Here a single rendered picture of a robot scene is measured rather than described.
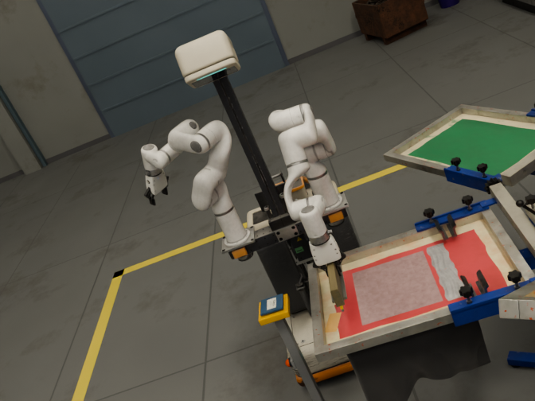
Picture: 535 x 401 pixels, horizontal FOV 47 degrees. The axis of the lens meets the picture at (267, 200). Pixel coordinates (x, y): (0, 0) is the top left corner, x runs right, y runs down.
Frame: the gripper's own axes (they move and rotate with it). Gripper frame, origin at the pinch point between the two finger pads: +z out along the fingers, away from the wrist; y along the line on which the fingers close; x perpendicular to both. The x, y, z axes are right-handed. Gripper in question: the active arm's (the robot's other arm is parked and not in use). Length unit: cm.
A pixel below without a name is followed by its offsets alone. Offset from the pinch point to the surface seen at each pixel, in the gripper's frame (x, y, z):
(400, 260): -14.8, -24.4, 14.7
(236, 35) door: -767, 104, 42
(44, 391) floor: -137, 247, 111
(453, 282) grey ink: 10.3, -40.0, 13.8
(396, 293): 5.6, -19.4, 14.6
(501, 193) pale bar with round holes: -25, -71, 6
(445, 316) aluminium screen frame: 29.6, -32.9, 11.1
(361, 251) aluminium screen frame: -25.0, -10.7, 11.6
